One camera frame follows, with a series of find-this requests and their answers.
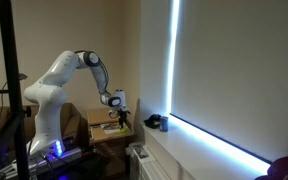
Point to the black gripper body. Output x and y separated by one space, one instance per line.
123 113

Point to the yellow tennis ball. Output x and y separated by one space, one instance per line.
123 129

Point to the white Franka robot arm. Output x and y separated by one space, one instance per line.
50 100

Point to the blue drink can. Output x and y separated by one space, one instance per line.
164 124

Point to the white window sill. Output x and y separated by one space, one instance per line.
190 150

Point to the white red printed brochure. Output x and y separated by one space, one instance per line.
112 128

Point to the light wooden nightstand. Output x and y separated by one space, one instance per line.
109 146

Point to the brown cardboard box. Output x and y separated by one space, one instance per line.
71 121

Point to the white panel heater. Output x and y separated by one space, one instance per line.
149 168

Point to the black robot mounting board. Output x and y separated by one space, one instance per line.
60 160

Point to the grey roller blind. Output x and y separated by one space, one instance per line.
244 73

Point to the dark red cap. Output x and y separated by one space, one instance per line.
285 168

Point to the black camera stand pole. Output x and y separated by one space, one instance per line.
12 83

